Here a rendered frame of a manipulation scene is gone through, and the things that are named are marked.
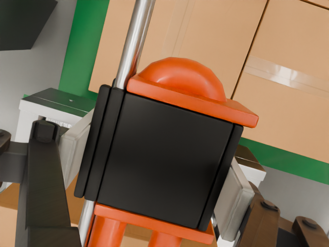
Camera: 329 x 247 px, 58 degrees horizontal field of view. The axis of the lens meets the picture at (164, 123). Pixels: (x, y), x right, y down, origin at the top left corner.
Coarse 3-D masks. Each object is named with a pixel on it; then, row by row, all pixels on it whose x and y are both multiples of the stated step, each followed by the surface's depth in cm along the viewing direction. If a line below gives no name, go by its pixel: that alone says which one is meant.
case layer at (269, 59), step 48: (192, 0) 78; (240, 0) 78; (288, 0) 77; (144, 48) 81; (192, 48) 81; (240, 48) 81; (288, 48) 81; (240, 96) 84; (288, 96) 84; (288, 144) 88
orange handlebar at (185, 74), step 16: (160, 64) 17; (176, 64) 17; (192, 64) 17; (160, 80) 17; (176, 80) 17; (192, 80) 17; (208, 80) 17; (208, 96) 17; (224, 96) 18; (96, 224) 20; (112, 224) 19; (96, 240) 20; (112, 240) 20; (160, 240) 20; (176, 240) 20
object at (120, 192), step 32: (128, 96) 16; (160, 96) 16; (192, 96) 16; (128, 128) 16; (160, 128) 16; (192, 128) 16; (224, 128) 16; (128, 160) 17; (160, 160) 17; (192, 160) 17; (224, 160) 17; (128, 192) 17; (160, 192) 17; (192, 192) 17; (160, 224) 18; (192, 224) 18
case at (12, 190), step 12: (72, 180) 62; (12, 192) 53; (72, 192) 58; (0, 204) 49; (12, 204) 50; (72, 204) 54; (0, 216) 49; (12, 216) 49; (72, 216) 51; (0, 228) 50; (12, 228) 50; (132, 228) 52; (144, 228) 53; (0, 240) 50; (12, 240) 50; (132, 240) 50; (144, 240) 50
